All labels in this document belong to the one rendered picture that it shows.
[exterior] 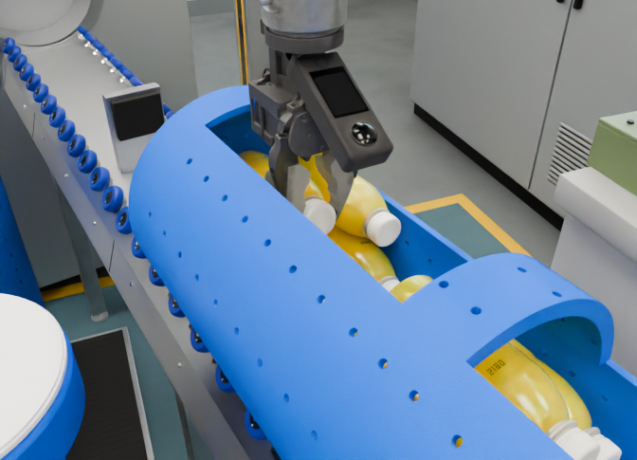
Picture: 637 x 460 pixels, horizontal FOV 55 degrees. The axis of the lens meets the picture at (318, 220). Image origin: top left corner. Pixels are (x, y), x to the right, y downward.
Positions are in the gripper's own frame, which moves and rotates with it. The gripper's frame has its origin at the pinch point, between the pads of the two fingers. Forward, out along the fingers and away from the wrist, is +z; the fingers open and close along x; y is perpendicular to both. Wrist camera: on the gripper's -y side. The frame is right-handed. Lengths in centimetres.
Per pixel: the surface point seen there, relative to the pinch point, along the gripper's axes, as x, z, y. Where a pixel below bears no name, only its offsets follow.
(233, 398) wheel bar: 11.6, 21.7, 0.8
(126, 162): 5, 20, 60
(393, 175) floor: -140, 116, 151
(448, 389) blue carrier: 7.9, -6.3, -27.6
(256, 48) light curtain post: -31, 9, 74
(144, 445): 15, 100, 61
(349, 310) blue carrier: 8.7, -5.8, -17.9
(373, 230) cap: -7.5, 4.2, 0.1
